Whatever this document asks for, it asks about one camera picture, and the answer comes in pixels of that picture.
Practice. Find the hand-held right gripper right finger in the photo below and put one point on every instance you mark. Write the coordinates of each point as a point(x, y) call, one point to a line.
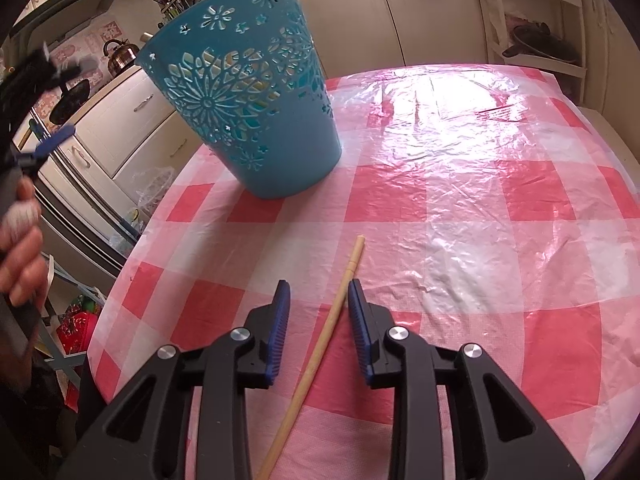
point(360, 330)

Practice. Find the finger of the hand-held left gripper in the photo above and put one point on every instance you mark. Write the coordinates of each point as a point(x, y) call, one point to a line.
point(35, 72)
point(57, 137)

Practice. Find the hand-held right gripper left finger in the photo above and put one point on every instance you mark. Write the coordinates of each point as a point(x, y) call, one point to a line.
point(277, 330)

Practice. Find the light wooden chopstick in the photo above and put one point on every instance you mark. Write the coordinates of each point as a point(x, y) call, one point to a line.
point(330, 320)

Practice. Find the blue perforated plastic basket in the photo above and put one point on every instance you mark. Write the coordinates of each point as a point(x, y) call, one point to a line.
point(280, 150)

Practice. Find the person's left hand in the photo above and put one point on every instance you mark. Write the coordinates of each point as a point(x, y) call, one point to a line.
point(25, 265)

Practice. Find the black frying pan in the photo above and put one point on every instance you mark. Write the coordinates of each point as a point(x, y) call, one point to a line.
point(70, 102)

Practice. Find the blue and cream shelf rack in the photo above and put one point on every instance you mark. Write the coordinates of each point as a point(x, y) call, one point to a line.
point(60, 360)

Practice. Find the red patterned box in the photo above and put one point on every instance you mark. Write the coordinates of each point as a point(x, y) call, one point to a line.
point(75, 335)

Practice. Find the stainless steel kettle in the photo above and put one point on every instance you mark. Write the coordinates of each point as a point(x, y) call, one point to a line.
point(122, 60)

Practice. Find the pink checked plastic tablecloth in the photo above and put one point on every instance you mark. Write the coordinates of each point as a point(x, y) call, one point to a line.
point(450, 210)

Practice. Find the cream kitchen base cabinets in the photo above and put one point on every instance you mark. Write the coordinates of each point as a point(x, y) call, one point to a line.
point(350, 10)

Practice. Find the black wok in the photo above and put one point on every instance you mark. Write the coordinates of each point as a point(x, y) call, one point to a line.
point(540, 45)

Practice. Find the pink patterned wall sticker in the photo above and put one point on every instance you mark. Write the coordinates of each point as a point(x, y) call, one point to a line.
point(95, 35)

